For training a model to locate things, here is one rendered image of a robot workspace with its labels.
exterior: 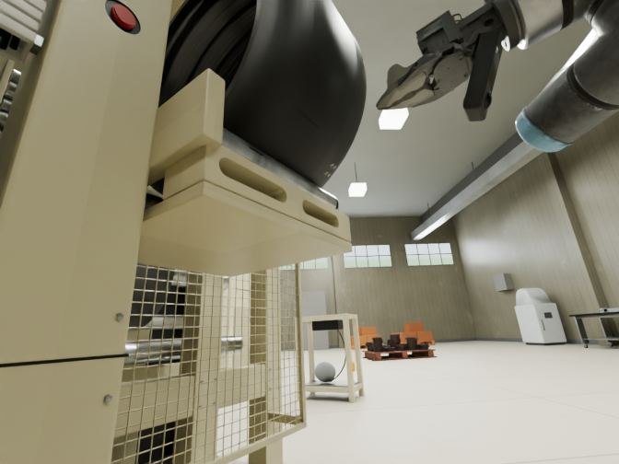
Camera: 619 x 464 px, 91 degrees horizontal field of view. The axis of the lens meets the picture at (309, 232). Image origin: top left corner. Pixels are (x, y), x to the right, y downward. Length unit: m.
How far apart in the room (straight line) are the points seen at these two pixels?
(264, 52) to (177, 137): 0.21
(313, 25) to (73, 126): 0.38
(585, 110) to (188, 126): 0.52
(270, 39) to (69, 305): 0.45
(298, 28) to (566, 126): 0.43
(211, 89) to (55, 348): 0.32
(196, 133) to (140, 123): 0.11
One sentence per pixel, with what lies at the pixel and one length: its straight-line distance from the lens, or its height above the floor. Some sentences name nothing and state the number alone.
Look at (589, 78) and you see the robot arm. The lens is 0.56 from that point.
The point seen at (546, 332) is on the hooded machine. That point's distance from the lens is 10.77.
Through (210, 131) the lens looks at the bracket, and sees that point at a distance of 0.39.
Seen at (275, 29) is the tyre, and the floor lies 1.09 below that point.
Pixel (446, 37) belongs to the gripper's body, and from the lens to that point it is 0.58.
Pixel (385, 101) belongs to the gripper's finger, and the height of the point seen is 1.00.
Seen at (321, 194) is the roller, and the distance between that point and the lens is 0.61.
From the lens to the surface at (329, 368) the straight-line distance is 3.40.
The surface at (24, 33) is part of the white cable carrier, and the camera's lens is 0.50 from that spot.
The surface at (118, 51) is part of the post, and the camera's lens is 0.53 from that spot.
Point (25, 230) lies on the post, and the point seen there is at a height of 0.74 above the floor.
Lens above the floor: 0.63
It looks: 18 degrees up
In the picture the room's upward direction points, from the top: 3 degrees counter-clockwise
